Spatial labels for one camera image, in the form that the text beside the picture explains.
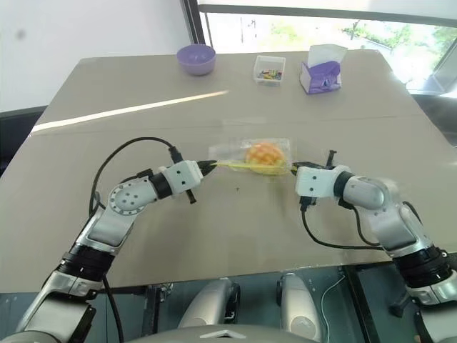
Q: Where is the round crosshatched bread bun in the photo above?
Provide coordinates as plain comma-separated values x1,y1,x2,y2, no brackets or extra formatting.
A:
244,141,286,176

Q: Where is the silver rounded shell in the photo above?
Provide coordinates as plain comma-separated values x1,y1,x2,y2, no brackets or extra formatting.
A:
177,277,241,330
276,273,324,342

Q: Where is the purple tissue pack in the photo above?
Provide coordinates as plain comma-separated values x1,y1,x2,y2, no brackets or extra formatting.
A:
299,44,348,95

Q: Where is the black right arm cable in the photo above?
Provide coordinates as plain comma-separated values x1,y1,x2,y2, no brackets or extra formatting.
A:
299,199,385,250

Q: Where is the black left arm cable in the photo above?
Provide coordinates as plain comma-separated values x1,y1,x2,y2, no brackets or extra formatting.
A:
91,136,184,215

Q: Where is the dark window frame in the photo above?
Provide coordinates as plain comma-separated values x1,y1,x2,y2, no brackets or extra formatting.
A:
180,0,215,47

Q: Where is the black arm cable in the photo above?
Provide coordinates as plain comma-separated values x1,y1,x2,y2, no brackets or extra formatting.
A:
299,199,385,250
91,136,184,215

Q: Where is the purple bowl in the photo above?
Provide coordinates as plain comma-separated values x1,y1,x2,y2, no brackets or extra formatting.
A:
176,44,217,76

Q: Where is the clear yellow-sealed zip bag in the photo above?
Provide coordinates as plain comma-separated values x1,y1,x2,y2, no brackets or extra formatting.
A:
208,136,300,179

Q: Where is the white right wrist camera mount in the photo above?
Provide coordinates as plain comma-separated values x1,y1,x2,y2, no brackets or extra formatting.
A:
294,164,344,199

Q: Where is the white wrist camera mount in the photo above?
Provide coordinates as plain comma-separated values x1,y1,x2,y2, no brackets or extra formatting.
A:
162,160,204,197
294,164,344,199

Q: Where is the clear plastic box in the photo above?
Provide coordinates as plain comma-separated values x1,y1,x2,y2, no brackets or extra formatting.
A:
253,54,288,87

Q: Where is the grey robot chest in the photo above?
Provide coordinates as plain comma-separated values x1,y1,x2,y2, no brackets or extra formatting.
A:
124,324,322,343

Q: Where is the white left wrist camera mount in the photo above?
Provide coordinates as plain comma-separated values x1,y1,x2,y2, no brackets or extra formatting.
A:
162,160,204,197

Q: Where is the thin white cable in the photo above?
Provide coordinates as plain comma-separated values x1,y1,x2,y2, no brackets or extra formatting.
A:
319,277,344,343

